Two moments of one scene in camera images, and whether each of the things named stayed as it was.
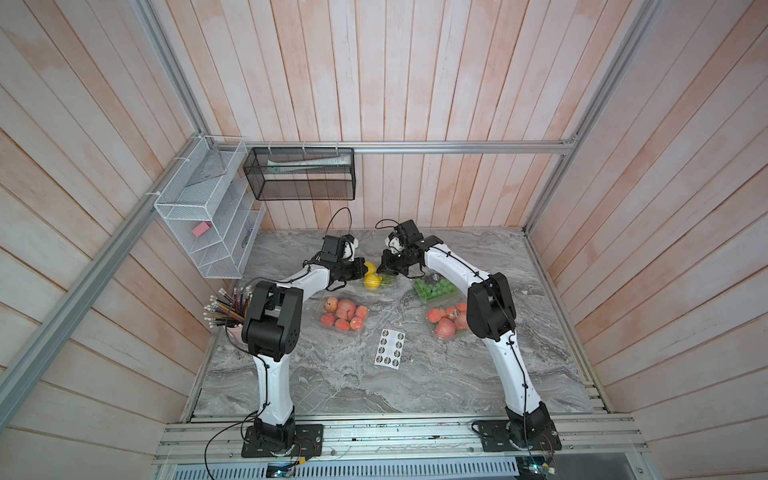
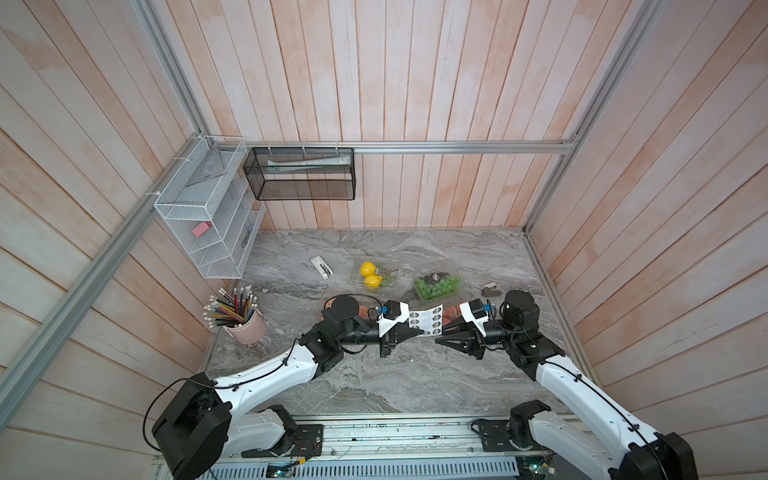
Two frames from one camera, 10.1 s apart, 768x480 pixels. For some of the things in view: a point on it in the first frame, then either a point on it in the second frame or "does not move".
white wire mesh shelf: (214, 209) does not move
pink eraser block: (201, 228) does not move
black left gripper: (359, 273) to (391, 340)
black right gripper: (385, 265) to (474, 343)
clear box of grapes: (434, 288) does not move
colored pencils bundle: (226, 309) does not move
